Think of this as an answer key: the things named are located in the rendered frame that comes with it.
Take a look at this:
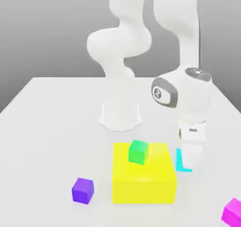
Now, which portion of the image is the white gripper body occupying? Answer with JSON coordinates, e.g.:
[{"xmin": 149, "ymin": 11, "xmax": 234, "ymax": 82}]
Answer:
[{"xmin": 181, "ymin": 142, "xmax": 204, "ymax": 170}]

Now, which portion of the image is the small cyan cube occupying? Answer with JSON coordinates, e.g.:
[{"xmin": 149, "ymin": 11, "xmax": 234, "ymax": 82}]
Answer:
[{"xmin": 176, "ymin": 148, "xmax": 193, "ymax": 173}]

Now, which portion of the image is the small green cube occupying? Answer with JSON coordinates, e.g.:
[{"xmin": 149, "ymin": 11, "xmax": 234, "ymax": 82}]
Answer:
[{"xmin": 128, "ymin": 139, "xmax": 150, "ymax": 166}]

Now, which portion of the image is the small magenta cube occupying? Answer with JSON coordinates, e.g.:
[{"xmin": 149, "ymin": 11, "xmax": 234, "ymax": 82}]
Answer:
[{"xmin": 221, "ymin": 197, "xmax": 241, "ymax": 227}]

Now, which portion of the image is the small purple cube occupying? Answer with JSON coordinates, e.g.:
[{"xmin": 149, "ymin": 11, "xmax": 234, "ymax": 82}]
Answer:
[{"xmin": 71, "ymin": 177, "xmax": 95, "ymax": 205}]

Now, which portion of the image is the large yellow box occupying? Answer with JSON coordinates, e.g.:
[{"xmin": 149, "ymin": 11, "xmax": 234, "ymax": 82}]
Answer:
[{"xmin": 112, "ymin": 142, "xmax": 178, "ymax": 204}]

